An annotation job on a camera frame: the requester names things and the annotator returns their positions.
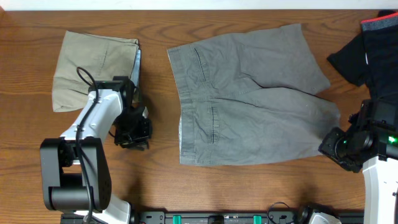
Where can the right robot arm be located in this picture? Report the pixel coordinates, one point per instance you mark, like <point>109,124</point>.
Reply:
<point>369,146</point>

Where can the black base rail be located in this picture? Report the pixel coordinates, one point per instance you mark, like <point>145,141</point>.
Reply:
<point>207,218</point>

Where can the black t-shirt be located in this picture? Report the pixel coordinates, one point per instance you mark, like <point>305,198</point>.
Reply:
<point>370,59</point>

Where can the grey shorts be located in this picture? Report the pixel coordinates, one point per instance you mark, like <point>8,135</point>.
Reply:
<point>250,98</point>

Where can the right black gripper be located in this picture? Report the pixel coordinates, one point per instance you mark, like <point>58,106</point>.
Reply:
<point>329,147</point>

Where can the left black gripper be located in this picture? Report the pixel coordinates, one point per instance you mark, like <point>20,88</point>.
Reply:
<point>140,142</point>

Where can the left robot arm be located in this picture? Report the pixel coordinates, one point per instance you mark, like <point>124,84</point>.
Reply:
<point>75,173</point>

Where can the folded khaki shorts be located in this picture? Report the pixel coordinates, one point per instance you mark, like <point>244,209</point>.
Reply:
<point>103,57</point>

